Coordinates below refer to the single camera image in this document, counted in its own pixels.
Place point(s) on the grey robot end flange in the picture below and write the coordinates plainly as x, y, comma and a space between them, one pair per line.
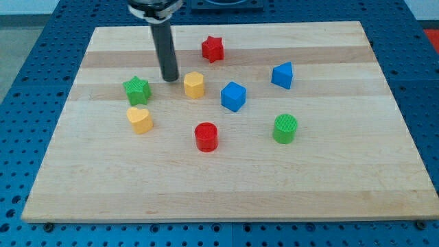
154, 11

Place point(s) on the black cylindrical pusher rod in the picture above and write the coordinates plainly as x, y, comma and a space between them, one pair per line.
165, 50

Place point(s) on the blue cube block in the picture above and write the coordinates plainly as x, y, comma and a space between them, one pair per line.
233, 96

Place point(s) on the red star block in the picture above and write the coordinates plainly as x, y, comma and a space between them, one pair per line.
213, 49

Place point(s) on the yellow hexagon block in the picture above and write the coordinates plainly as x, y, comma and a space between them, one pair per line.
194, 85

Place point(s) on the green star block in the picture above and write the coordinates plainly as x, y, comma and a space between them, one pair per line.
138, 91

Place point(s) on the yellow heart block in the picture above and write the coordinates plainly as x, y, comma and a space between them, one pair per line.
140, 119

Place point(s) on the red cylinder block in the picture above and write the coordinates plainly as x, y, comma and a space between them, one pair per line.
206, 137

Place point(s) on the blue triangle block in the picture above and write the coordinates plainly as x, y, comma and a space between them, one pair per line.
283, 75

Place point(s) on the green cylinder block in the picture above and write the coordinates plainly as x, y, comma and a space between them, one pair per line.
285, 126

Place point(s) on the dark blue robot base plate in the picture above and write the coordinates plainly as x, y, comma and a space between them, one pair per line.
213, 5

